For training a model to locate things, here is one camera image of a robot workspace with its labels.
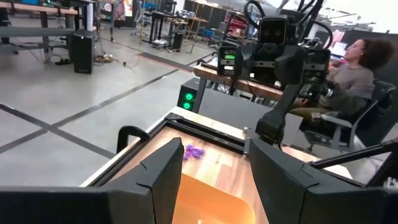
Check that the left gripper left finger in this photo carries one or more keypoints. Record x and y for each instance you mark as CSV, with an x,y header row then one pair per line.
x,y
93,205

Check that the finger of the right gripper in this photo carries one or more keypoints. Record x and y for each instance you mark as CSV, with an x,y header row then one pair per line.
x,y
290,65
262,62

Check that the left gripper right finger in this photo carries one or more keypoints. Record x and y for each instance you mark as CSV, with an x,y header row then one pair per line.
x,y
311,205

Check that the wooden work table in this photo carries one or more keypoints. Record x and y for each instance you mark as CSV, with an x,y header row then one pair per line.
x,y
248,87

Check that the grey partition panel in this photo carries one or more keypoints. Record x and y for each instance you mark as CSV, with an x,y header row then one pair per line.
x,y
230,109

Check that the black computer tower green lights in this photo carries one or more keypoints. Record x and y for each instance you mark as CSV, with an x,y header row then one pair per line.
x,y
188,93

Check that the person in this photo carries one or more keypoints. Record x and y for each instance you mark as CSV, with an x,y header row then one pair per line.
x,y
354,81

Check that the black table clamp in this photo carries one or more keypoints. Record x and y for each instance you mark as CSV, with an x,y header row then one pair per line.
x,y
124,133

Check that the black desk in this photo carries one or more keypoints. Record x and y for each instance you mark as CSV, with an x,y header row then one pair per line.
x,y
161,14

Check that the orange plastic basket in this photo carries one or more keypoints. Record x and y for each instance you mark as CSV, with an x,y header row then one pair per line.
x,y
214,205

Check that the black speaker box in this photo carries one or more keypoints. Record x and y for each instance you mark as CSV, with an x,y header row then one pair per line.
x,y
82,51

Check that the wooden top workbench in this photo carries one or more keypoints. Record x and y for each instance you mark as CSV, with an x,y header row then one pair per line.
x,y
37,8

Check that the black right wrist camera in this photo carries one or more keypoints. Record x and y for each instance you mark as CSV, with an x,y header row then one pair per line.
x,y
273,31

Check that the black aluminium table frame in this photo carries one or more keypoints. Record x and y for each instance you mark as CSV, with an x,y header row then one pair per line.
x,y
211,132

